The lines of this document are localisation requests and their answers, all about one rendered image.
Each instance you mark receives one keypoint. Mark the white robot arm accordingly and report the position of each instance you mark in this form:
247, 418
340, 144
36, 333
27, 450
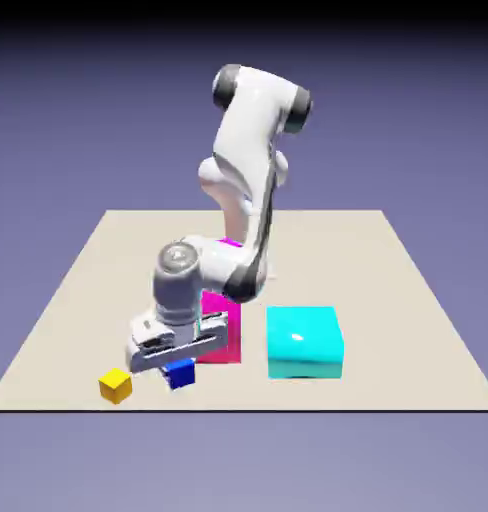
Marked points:
244, 152

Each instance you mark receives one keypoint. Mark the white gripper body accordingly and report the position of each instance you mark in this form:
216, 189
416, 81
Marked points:
176, 348

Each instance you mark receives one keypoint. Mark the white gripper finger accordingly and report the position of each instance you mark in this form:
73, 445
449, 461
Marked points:
163, 370

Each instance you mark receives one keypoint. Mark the small blue cube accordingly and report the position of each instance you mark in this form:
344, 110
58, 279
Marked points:
182, 372

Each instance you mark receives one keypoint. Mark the small yellow cube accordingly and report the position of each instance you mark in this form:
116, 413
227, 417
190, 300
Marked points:
115, 385

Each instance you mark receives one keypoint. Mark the large cyan box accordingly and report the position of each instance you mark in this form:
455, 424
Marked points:
304, 340

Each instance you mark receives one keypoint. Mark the large magenta box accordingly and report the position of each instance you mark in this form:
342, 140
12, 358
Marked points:
224, 332

